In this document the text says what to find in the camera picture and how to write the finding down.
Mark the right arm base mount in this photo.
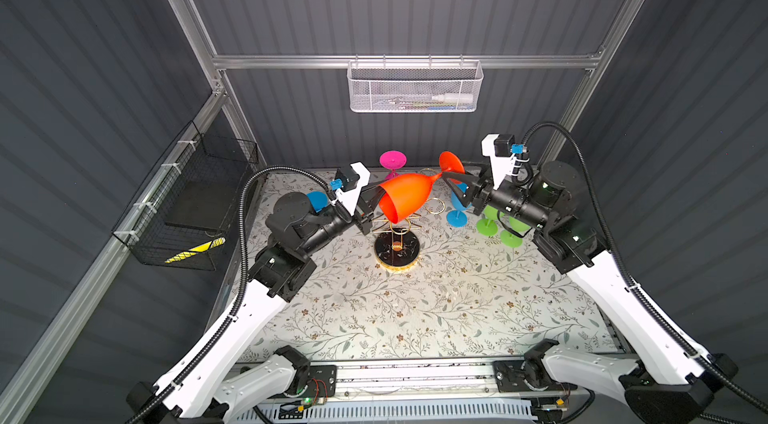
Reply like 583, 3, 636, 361
491, 339, 570, 403

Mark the black wire wall basket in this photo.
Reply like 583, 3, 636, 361
113, 125, 260, 271

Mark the green wine glass front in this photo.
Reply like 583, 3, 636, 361
476, 205, 499, 237

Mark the blue wine glass front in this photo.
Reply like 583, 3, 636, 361
446, 194, 468, 228

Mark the white marker in basket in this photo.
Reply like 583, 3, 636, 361
422, 94, 475, 106

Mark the white mesh wall basket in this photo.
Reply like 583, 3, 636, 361
346, 60, 484, 113

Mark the red wine glass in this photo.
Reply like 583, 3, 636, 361
378, 151, 465, 224

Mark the blue wine glass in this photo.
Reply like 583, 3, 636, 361
307, 191, 330, 213
446, 194, 468, 228

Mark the green wine glass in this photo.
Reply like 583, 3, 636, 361
476, 205, 499, 237
500, 217, 530, 248

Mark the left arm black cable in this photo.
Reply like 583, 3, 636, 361
122, 165, 334, 424

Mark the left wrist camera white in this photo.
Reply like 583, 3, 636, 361
330, 162, 371, 215

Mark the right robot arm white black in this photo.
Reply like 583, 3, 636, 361
441, 155, 738, 423

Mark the pink wine glass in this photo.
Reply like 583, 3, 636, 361
379, 150, 407, 180

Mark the gold wire glass rack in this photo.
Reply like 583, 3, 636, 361
373, 202, 427, 271

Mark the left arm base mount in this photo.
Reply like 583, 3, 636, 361
253, 345, 338, 401

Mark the aluminium front rail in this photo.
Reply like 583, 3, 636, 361
158, 355, 682, 424

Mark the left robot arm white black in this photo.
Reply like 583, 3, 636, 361
127, 183, 385, 423

